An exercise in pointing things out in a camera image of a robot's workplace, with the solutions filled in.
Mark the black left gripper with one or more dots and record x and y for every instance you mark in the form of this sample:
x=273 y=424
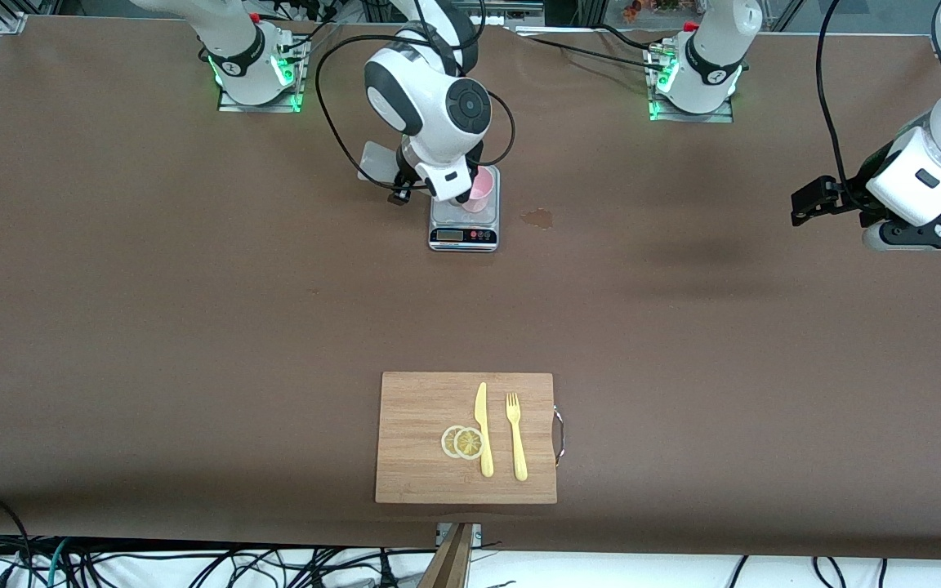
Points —
x=849 y=198

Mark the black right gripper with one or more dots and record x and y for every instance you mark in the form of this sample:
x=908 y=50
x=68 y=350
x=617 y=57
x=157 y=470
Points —
x=404 y=168

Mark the clear sauce bottle orange cap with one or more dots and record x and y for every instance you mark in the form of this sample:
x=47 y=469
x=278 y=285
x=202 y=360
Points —
x=376 y=162

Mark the pink plastic cup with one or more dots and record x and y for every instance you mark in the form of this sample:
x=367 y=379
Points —
x=483 y=192

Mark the silver digital kitchen scale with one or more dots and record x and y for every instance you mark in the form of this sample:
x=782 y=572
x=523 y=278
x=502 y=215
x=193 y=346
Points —
x=464 y=237

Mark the white power strip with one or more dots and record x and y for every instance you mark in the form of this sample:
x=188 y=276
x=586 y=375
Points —
x=503 y=18

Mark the lemon slice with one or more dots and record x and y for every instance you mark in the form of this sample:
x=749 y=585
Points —
x=469 y=443
x=447 y=442

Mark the yellow plastic knife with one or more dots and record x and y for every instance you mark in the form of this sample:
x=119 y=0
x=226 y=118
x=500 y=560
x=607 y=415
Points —
x=484 y=441

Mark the brown table cover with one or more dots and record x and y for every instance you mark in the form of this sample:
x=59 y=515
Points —
x=193 y=367

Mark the yellow plastic fork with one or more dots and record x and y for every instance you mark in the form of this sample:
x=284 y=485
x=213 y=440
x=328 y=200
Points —
x=518 y=449

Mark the wooden beam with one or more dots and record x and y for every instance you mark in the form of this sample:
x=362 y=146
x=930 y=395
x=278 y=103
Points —
x=450 y=563

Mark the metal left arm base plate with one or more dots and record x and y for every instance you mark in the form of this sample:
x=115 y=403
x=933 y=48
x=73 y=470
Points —
x=715 y=117

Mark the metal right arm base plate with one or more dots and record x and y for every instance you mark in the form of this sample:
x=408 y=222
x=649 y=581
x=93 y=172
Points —
x=266 y=106

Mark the small metal bracket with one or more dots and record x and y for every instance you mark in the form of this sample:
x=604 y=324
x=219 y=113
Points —
x=477 y=535

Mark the metal table corner bracket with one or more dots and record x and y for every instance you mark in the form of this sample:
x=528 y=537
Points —
x=10 y=23

